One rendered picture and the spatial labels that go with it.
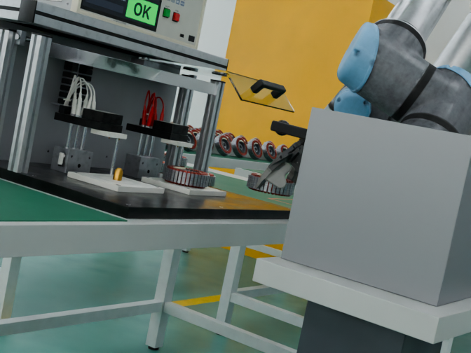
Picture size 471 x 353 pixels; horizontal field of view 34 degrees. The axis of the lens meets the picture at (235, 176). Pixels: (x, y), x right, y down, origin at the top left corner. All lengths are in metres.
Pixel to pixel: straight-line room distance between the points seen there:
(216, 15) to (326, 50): 3.05
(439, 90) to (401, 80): 0.07
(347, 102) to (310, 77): 3.86
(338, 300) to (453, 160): 0.27
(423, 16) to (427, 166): 0.37
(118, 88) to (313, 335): 0.96
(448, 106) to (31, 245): 0.72
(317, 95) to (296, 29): 0.51
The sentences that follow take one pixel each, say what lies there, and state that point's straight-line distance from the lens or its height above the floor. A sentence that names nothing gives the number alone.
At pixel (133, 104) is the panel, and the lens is 2.08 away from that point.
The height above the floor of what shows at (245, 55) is 1.42.
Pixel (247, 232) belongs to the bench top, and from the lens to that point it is 1.68.
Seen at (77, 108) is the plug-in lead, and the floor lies 0.92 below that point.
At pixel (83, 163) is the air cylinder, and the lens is 1.80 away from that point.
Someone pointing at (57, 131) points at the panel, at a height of 0.85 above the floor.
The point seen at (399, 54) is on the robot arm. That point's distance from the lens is 1.38.
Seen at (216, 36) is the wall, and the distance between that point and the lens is 8.27.
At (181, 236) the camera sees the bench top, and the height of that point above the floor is 0.72.
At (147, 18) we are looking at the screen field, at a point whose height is 1.15.
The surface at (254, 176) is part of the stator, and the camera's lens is 1.79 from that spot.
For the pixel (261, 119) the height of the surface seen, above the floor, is 0.98.
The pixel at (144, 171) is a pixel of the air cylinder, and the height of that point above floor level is 0.79.
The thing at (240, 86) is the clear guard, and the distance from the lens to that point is 1.78.
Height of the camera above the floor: 0.97
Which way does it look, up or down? 4 degrees down
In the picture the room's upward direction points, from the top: 11 degrees clockwise
